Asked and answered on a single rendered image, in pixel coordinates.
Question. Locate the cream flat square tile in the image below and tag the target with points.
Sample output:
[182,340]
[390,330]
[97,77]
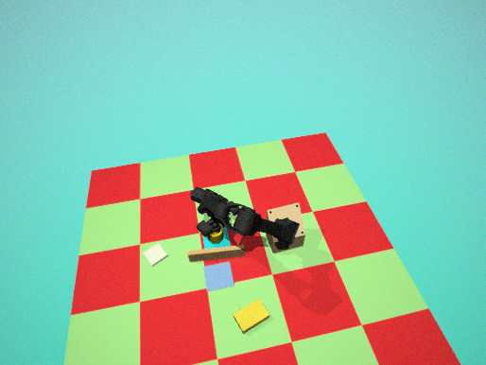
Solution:
[155,254]

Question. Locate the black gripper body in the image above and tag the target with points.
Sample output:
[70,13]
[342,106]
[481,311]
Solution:
[205,227]

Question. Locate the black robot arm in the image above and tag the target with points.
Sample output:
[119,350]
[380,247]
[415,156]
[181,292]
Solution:
[247,221]

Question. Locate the yellow cup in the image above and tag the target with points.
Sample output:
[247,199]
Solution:
[216,236]

